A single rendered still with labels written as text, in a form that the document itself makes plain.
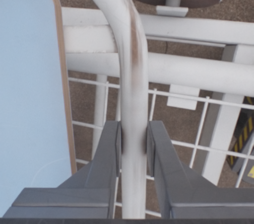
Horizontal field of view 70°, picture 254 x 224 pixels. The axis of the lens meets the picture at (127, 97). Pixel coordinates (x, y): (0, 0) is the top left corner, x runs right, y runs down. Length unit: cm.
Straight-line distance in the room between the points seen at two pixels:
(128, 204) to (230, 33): 26
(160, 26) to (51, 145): 22
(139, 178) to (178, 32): 22
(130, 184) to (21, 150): 10
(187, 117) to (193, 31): 55
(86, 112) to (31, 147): 71
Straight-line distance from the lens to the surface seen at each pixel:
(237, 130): 76
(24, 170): 20
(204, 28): 30
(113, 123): 15
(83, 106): 88
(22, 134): 18
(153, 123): 15
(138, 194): 18
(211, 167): 37
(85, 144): 96
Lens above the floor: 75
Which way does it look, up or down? 71 degrees down
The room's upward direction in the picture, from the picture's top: 142 degrees counter-clockwise
